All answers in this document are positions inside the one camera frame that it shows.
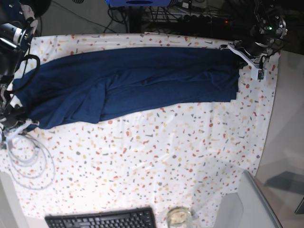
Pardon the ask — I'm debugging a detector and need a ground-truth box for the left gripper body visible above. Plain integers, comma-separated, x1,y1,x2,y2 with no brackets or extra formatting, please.
219,43,270,80

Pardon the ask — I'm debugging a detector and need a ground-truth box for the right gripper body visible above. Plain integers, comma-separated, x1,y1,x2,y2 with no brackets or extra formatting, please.
0,119,39,151

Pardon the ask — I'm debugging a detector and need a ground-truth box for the dark blue t-shirt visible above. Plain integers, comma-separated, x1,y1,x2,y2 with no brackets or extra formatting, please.
13,47,241,129

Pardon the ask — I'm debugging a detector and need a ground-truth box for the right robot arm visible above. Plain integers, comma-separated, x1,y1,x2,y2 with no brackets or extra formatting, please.
0,0,40,149

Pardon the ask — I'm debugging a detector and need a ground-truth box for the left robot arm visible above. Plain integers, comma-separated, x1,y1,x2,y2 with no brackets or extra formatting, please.
220,0,288,80

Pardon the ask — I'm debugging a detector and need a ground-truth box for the black power strip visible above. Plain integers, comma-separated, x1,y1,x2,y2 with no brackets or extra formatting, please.
142,13,228,24

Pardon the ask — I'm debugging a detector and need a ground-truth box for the terrazzo patterned tablecloth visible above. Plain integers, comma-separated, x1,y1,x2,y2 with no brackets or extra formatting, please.
0,33,282,220

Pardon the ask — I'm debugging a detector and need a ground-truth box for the blue box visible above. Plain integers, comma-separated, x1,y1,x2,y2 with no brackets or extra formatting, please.
105,0,178,7

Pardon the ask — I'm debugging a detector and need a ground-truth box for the black keyboard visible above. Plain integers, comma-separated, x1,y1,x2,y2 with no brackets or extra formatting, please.
45,207,156,228

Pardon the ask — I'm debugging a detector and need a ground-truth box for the glass jar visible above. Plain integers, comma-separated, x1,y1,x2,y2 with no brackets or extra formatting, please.
166,207,192,228

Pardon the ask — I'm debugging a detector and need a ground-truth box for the coiled white cable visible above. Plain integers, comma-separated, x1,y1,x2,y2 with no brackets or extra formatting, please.
6,132,57,190

